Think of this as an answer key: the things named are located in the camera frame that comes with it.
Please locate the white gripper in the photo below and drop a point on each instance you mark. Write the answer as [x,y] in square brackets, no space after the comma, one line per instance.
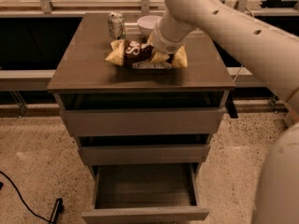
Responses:
[163,43]

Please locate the brown yellow chip bag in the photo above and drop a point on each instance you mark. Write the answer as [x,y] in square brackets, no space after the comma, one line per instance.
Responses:
[144,56]

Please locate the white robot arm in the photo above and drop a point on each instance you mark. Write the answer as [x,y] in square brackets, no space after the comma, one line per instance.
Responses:
[271,55]

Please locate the grey top drawer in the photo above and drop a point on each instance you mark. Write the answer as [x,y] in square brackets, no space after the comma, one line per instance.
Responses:
[142,122]

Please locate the grey drawer cabinet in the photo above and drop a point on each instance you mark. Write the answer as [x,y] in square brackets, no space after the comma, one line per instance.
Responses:
[85,81]

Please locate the grey middle drawer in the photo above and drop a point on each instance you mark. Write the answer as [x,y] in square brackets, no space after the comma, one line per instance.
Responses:
[118,155]

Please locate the grey open bottom drawer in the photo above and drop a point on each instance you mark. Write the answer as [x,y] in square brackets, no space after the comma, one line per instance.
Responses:
[145,193]

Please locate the white ceramic bowl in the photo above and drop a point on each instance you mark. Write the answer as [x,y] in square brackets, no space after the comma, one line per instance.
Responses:
[146,24]

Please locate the black floor plug block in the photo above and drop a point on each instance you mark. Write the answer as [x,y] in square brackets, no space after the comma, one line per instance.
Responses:
[58,208]

